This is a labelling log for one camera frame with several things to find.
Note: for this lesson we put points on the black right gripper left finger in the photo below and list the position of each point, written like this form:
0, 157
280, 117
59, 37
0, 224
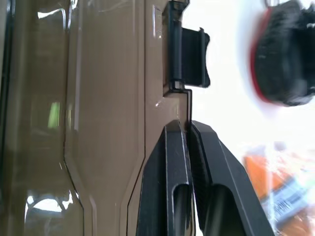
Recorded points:
157, 172

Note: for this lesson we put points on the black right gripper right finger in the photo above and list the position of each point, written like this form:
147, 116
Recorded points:
229, 186

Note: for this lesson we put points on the translucent screwdriver bit case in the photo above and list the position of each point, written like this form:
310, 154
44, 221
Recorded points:
103, 98

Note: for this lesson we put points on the orange plastic-wrapped packet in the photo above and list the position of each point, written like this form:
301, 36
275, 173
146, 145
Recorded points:
278, 182

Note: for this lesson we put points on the black and red round object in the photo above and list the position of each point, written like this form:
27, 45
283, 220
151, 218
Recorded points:
283, 54

